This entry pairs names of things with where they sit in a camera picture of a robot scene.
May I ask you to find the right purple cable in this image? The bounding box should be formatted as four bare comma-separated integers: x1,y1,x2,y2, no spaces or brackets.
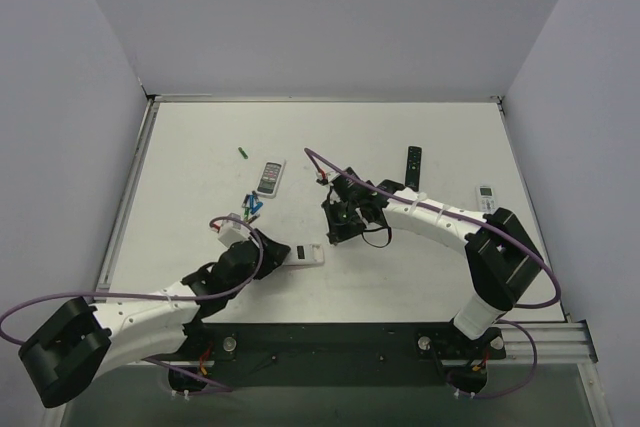
303,147,561,398

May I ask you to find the red and white remote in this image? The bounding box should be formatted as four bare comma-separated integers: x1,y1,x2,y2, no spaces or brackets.
283,243,325,267

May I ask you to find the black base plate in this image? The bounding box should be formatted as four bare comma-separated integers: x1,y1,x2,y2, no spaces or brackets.
159,322,506,389

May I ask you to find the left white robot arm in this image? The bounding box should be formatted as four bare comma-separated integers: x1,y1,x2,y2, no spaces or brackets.
18,231,291,408

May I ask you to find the white air conditioner remote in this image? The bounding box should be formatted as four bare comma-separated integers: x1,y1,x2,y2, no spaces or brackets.
476,184,498,214

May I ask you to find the lone green battery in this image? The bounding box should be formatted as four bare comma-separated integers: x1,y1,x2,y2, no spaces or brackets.
238,147,249,160

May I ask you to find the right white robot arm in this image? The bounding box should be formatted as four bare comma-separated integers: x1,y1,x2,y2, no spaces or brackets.
321,169,541,341

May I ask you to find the black slim remote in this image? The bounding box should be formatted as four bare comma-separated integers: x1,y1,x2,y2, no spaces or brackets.
405,146,422,192

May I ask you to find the aluminium rail frame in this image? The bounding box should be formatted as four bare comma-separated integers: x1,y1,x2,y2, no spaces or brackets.
61,98,595,426

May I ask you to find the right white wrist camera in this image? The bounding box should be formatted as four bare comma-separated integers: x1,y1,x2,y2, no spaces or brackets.
316,169,338,187

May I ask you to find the grey and white remote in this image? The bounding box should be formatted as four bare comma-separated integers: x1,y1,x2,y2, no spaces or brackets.
256,160,286,198

